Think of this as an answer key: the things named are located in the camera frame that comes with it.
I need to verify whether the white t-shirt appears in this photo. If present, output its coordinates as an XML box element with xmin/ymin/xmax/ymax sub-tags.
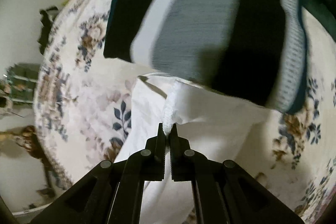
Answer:
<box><xmin>116</xmin><ymin>73</ymin><xmax>269</xmax><ymax>223</ymax></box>

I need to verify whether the black clothes pile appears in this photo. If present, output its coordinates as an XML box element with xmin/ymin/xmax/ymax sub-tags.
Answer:
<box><xmin>37</xmin><ymin>6</ymin><xmax>59</xmax><ymax>55</ymax></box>

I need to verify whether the floral bed cover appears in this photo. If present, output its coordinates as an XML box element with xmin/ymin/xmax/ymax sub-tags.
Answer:
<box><xmin>34</xmin><ymin>0</ymin><xmax>335</xmax><ymax>223</ymax></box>

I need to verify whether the black grey striped folded garment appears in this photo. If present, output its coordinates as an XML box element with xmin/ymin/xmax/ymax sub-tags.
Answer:
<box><xmin>104</xmin><ymin>0</ymin><xmax>307</xmax><ymax>114</ymax></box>

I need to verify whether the teal storage rack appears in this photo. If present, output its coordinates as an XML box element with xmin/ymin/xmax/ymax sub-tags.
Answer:
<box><xmin>1</xmin><ymin>63</ymin><xmax>40</xmax><ymax>105</ymax></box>

